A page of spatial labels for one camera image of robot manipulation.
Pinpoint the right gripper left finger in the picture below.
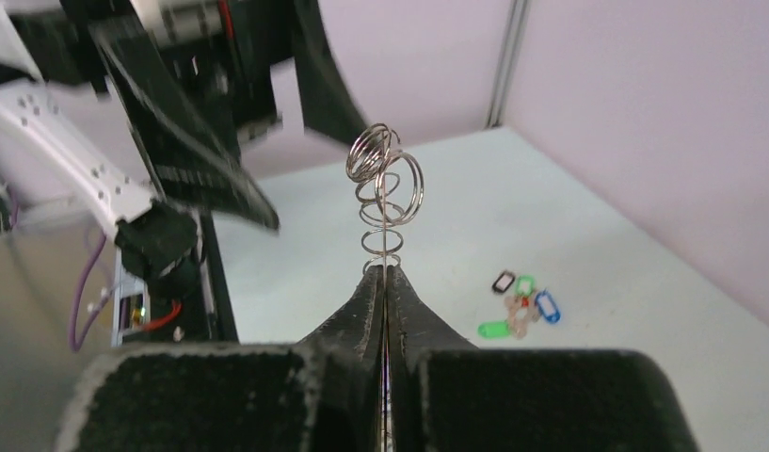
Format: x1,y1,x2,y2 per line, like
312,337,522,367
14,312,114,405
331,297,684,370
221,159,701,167
56,266,385,451

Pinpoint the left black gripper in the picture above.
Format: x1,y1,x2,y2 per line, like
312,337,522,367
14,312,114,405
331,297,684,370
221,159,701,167
61,0,367,231

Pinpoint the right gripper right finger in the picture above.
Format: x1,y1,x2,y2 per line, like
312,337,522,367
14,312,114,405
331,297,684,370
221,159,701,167
386,266,698,451

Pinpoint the metal keyring band with rings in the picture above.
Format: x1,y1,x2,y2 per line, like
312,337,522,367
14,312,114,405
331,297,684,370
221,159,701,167
345,122,425,271

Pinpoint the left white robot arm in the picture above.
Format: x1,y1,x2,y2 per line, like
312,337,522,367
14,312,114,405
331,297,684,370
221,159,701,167
0,1,367,285

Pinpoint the silver keys pile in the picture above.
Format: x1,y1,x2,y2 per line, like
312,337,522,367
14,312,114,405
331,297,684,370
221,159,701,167
504,295,540,339

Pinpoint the green key tag lower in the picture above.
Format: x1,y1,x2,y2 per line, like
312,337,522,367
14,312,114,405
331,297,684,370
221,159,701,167
477,320,511,339

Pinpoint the green key tag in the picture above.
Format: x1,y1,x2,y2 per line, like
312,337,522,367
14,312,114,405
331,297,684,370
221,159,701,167
515,274,536,297
477,320,511,339

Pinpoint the black key tag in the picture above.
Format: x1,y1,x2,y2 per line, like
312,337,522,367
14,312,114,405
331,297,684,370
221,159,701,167
490,270,517,294

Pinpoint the green key tag upper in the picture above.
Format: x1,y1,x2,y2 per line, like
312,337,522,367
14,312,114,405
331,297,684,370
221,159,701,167
515,274,536,297

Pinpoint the blue key tag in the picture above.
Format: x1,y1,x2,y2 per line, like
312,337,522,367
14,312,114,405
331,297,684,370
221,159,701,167
535,289,561,324

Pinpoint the left controller board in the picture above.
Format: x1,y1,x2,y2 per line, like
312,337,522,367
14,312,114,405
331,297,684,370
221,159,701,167
111,266,150,347

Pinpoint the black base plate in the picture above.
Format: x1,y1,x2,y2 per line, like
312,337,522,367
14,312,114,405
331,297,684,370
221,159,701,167
179,211,239,343

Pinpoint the left aluminium corner post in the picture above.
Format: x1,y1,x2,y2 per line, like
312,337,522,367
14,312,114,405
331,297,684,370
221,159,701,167
485,0,532,129

